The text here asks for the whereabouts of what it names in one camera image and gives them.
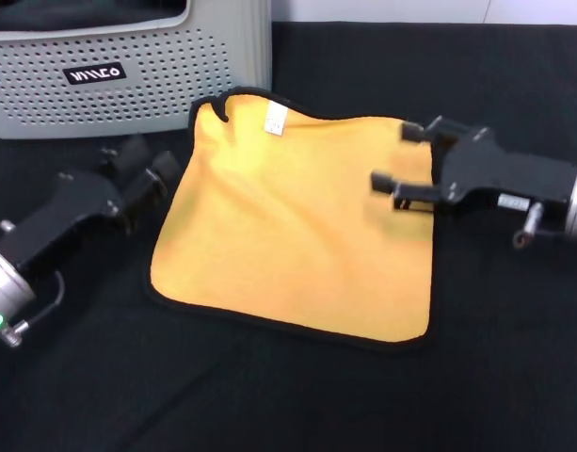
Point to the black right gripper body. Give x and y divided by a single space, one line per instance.
500 169

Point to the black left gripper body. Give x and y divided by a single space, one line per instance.
67 216

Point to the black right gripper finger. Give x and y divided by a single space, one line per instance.
434 132
410 190

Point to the grey perforated storage basket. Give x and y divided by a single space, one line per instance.
128 94

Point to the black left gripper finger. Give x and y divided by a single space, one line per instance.
128 155
151 183

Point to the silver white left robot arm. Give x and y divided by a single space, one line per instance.
5 292

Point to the grey yellow towel black hem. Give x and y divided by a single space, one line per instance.
293 226

